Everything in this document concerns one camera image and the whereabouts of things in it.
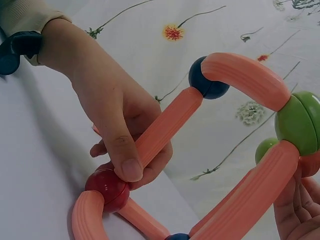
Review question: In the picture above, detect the small green ball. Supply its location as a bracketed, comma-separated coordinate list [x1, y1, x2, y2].
[254, 137, 280, 166]

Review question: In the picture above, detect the person's left hand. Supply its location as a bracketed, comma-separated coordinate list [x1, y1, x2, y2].
[37, 19, 174, 191]

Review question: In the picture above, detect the straight pink ribbed rod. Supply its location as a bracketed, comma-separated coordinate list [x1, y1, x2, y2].
[189, 169, 254, 237]
[134, 86, 204, 169]
[116, 198, 171, 240]
[189, 140, 300, 240]

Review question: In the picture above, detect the red ball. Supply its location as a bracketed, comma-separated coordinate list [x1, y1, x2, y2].
[84, 167, 132, 214]

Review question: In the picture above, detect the person's right hand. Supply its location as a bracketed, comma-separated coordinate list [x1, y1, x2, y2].
[273, 172, 320, 240]

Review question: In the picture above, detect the person's left forearm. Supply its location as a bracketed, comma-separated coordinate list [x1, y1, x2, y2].
[0, 0, 73, 67]

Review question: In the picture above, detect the large green ball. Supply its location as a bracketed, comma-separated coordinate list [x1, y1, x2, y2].
[274, 91, 320, 157]

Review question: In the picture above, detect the black wrist band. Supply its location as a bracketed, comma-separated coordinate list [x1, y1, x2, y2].
[0, 30, 43, 76]

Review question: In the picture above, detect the curved pink ribbed rod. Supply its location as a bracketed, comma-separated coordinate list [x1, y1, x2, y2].
[71, 189, 106, 240]
[201, 52, 292, 113]

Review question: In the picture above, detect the dark blue ball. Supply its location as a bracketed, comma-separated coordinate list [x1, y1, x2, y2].
[164, 232, 191, 240]
[188, 56, 231, 100]

